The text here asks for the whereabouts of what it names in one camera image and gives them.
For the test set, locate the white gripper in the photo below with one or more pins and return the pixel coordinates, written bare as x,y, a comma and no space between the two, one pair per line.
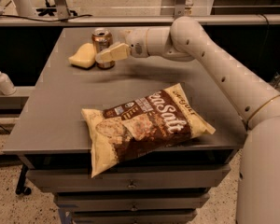
136,43

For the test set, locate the orange soda can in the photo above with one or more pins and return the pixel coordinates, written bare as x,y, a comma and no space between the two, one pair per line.
102,39

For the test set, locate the yellow sponge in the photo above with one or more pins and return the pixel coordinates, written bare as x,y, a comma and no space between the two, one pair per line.
84,57

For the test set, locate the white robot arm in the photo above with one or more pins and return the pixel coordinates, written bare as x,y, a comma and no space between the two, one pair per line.
256,101

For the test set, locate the sea salt chip bag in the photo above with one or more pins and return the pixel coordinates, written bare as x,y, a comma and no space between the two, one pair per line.
134,129

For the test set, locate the white pump bottle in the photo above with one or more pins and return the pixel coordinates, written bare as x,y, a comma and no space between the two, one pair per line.
6,85

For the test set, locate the grey drawer cabinet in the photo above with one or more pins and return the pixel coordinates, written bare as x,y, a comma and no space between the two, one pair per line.
163,187

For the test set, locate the grey metal shelf rail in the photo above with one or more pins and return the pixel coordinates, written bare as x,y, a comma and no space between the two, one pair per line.
250,19

